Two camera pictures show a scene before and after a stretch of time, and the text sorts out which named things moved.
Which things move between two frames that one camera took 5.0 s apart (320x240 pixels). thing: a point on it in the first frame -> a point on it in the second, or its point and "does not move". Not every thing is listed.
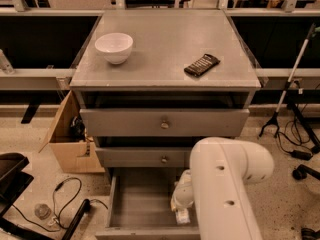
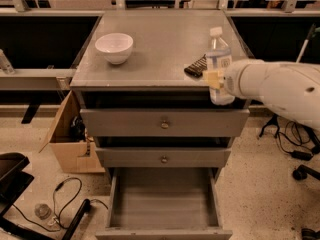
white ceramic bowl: (115, 47) does not move
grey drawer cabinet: (145, 113) does not move
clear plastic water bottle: (182, 216) -> (217, 57)
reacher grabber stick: (275, 117) does not move
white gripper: (181, 196) -> (240, 78)
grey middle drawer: (147, 157) does not move
